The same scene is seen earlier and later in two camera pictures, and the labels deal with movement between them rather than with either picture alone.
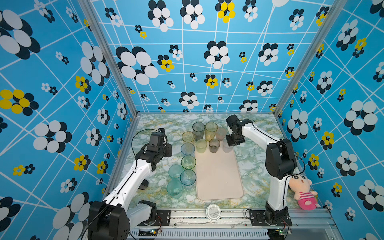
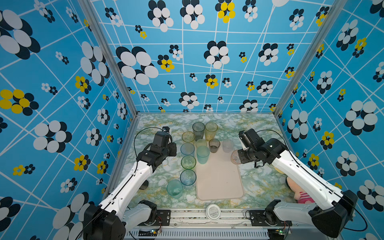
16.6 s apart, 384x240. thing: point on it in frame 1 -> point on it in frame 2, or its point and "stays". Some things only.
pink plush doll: x=300 y=185 stays
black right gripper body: x=233 y=140 -> x=246 y=156
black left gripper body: x=165 y=151 stays
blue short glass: x=187 y=148 stays
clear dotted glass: x=226 y=147 stays
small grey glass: x=214 y=145 stays
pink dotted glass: x=221 y=133 -> x=235 y=158
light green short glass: x=201 y=145 stays
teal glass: x=174 y=171 -> x=203 y=152
